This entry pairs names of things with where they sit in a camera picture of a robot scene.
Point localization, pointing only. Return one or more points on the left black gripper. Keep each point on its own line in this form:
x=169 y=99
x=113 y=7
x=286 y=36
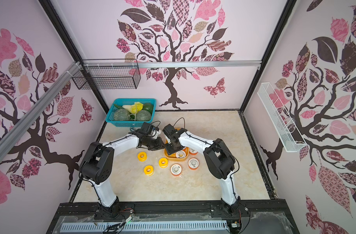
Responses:
x=158 y=146

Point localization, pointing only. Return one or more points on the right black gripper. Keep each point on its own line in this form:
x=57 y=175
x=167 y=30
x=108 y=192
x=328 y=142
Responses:
x=173 y=145

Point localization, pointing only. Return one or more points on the orange white sealing tape roll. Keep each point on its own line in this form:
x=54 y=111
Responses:
x=180 y=154
x=176 y=169
x=193 y=152
x=193 y=163

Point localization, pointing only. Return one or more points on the yellow plastic storage box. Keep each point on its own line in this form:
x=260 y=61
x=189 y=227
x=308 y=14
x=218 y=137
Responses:
x=173 y=156

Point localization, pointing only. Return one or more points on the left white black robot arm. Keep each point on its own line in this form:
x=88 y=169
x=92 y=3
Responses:
x=97 y=164

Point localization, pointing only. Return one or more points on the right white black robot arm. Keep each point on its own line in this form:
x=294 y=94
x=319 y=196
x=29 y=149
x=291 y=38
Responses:
x=219 y=160

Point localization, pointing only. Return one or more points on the yellow tape roll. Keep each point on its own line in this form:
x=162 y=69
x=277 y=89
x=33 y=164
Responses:
x=142 y=156
x=148 y=170
x=163 y=162

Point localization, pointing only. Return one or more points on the green pumpkin right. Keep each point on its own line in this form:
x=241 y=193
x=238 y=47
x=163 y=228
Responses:
x=143 y=115

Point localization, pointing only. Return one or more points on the green pumpkin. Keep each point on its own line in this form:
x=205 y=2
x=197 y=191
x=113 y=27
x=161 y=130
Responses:
x=143 y=115
x=121 y=115

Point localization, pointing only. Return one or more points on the green round fruit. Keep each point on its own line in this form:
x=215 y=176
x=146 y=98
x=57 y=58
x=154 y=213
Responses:
x=148 y=107

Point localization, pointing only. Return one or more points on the yellow white vegetable toy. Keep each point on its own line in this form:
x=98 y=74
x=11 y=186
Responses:
x=134 y=108

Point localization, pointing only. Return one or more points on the green pumpkin left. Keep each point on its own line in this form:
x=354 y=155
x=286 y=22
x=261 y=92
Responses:
x=121 y=115

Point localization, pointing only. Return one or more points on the teal plastic basket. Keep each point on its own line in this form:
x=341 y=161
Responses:
x=117 y=104

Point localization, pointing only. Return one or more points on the black wire wall basket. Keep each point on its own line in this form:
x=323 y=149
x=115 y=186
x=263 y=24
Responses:
x=108 y=74

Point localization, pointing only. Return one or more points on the aluminium rail on back wall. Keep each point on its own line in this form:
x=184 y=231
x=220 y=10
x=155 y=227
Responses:
x=171 y=64

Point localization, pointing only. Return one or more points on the aluminium rail on wall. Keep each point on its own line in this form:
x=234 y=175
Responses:
x=19 y=129
x=171 y=64

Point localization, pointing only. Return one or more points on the white slotted cable duct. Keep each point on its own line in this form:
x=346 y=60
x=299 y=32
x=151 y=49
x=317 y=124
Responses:
x=143 y=227

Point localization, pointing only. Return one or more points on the white wire wall shelf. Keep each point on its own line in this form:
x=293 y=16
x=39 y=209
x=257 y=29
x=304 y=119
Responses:
x=274 y=102

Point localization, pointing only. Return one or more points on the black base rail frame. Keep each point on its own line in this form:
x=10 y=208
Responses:
x=212 y=207

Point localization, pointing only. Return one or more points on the aluminium rail on left wall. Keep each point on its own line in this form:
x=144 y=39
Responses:
x=19 y=129

